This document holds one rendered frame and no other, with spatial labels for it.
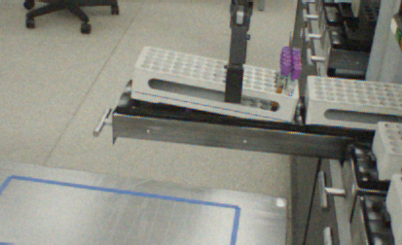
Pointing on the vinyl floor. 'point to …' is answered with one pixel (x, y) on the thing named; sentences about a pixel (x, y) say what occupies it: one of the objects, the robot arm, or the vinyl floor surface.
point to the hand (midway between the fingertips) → (235, 78)
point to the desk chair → (67, 9)
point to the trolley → (120, 210)
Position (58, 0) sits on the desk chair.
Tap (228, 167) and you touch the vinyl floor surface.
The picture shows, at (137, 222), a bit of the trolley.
